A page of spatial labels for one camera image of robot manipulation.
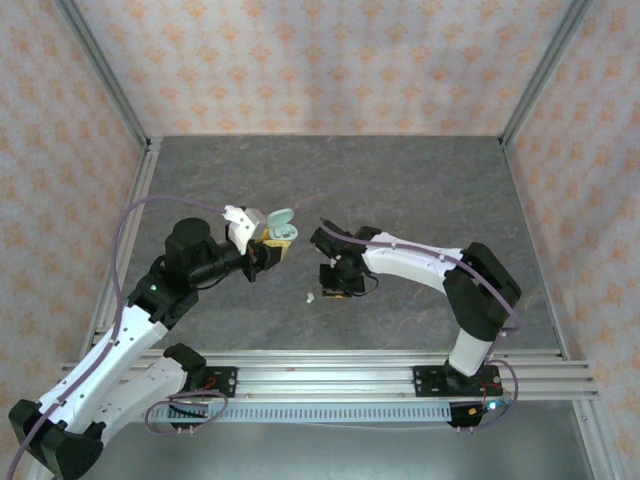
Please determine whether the grey metal sheet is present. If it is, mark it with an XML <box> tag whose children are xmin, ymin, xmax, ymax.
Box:
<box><xmin>89</xmin><ymin>422</ymin><xmax>596</xmax><ymax>480</ymax></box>

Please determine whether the aluminium frame post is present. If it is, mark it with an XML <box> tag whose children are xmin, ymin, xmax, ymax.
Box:
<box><xmin>499</xmin><ymin>0</ymin><xmax>596</xmax><ymax>146</ymax></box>
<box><xmin>53</xmin><ymin>0</ymin><xmax>151</xmax><ymax>149</ymax></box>

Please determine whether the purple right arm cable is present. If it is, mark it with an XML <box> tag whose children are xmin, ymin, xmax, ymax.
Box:
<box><xmin>317</xmin><ymin>217</ymin><xmax>524</xmax><ymax>434</ymax></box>

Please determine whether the aluminium table side rail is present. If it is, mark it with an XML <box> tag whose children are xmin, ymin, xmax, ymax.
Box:
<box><xmin>498</xmin><ymin>137</ymin><xmax>629</xmax><ymax>480</ymax></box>
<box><xmin>27</xmin><ymin>142</ymin><xmax>162</xmax><ymax>480</ymax></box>

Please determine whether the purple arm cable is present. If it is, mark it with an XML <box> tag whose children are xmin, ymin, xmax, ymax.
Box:
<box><xmin>317</xmin><ymin>217</ymin><xmax>524</xmax><ymax>434</ymax></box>
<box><xmin>4</xmin><ymin>194</ymin><xmax>231</xmax><ymax>480</ymax></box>

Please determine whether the mint green earbud charging case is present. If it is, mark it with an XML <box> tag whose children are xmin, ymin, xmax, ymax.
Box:
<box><xmin>264</xmin><ymin>208</ymin><xmax>300</xmax><ymax>243</ymax></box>

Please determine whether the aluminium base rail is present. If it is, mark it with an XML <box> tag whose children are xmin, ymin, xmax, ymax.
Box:
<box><xmin>60</xmin><ymin>348</ymin><xmax>600</xmax><ymax>403</ymax></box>

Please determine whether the black cable clamp bracket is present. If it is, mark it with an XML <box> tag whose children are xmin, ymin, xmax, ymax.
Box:
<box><xmin>167</xmin><ymin>402</ymin><xmax>211</xmax><ymax>434</ymax></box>
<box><xmin>447</xmin><ymin>398</ymin><xmax>514</xmax><ymax>434</ymax></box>

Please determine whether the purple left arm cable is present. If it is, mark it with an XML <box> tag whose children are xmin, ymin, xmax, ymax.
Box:
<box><xmin>4</xmin><ymin>194</ymin><xmax>231</xmax><ymax>480</ymax></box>

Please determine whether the grey slotted cable duct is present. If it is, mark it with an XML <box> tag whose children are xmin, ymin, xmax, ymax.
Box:
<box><xmin>142</xmin><ymin>402</ymin><xmax>454</xmax><ymax>425</ymax></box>

